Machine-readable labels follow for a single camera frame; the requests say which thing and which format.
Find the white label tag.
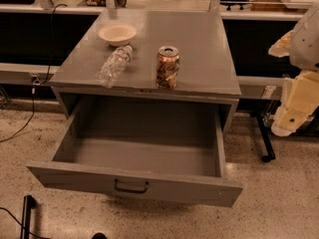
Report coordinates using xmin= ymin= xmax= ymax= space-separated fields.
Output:
xmin=261 ymin=86 xmax=276 ymax=100

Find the grey top drawer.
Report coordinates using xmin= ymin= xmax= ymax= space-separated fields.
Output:
xmin=28 ymin=96 xmax=242 ymax=207

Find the grey metal drawer cabinet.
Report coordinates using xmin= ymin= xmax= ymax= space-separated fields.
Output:
xmin=50 ymin=8 xmax=241 ymax=129

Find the black stand base left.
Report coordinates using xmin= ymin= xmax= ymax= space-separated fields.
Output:
xmin=20 ymin=195 xmax=37 ymax=239

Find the clear plastic water bottle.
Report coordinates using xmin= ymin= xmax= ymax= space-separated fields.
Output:
xmin=97 ymin=45 xmax=133 ymax=88

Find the black floor cable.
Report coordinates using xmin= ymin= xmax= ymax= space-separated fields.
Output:
xmin=0 ymin=206 xmax=51 ymax=239

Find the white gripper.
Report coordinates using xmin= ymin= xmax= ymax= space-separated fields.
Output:
xmin=268 ymin=30 xmax=319 ymax=136

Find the beige ceramic bowl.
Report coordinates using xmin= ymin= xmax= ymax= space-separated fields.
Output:
xmin=98 ymin=24 xmax=137 ymax=47

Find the orange soda can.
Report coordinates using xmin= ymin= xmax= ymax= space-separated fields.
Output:
xmin=157 ymin=46 xmax=179 ymax=90

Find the black power cable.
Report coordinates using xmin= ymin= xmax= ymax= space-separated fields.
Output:
xmin=0 ymin=3 xmax=69 ymax=143

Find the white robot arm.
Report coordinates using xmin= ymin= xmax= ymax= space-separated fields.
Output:
xmin=268 ymin=3 xmax=319 ymax=136

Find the black top drawer handle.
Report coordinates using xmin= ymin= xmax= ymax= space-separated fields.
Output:
xmin=114 ymin=179 xmax=149 ymax=194

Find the black stand leg right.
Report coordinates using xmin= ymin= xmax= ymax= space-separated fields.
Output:
xmin=256 ymin=114 xmax=276 ymax=162

